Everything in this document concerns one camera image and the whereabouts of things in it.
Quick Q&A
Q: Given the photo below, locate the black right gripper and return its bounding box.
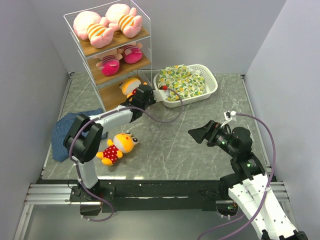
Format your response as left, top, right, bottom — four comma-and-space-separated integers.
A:
187, 119, 237, 157

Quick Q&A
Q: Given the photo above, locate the black-haired doll pink striped dress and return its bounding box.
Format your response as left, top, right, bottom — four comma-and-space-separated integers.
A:
117, 42, 143, 64

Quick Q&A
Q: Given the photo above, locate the yellow plush red dotted dress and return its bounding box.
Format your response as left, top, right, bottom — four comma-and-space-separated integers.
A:
96, 132, 139, 166

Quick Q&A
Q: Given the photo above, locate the pink plush pig striped shirt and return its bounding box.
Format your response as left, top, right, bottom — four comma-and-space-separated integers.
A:
73, 10, 114, 49

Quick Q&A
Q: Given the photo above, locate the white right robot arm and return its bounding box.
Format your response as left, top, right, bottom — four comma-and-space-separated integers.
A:
188, 120, 308, 240

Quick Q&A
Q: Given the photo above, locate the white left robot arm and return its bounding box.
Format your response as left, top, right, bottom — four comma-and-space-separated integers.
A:
63, 84, 156, 201

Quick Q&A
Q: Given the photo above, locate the lemon print cloth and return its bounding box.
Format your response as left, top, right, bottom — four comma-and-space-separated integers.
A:
157, 64, 206, 100

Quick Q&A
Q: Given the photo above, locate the white plastic basket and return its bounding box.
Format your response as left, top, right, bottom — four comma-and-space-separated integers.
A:
153, 64, 218, 108

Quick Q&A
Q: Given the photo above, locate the blue checked cloth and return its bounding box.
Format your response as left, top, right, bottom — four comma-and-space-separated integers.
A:
51, 107, 103, 162

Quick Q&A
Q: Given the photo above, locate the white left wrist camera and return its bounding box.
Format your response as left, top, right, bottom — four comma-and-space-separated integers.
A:
153, 85, 170, 103

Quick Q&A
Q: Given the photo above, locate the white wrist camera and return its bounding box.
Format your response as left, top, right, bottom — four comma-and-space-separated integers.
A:
220, 110, 237, 128
153, 85, 170, 103

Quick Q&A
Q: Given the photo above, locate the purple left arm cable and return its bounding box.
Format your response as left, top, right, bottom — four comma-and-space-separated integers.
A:
68, 86, 185, 198

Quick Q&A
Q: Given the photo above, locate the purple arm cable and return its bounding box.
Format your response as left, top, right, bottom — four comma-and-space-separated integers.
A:
197, 112, 277, 240
68, 86, 185, 198

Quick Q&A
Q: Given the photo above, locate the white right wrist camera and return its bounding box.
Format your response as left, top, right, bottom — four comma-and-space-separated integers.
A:
220, 110, 237, 128

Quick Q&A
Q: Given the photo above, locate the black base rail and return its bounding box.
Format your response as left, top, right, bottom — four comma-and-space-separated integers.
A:
69, 179, 239, 218

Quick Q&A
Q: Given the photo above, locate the white wire wooden shelf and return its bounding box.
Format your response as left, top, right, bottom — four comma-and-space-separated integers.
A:
63, 0, 152, 110

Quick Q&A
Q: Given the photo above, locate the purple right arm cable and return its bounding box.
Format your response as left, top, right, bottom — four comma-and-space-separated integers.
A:
197, 112, 277, 240

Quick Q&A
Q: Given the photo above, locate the purple cable loop under rail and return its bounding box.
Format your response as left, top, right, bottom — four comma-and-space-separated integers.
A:
79, 192, 115, 223

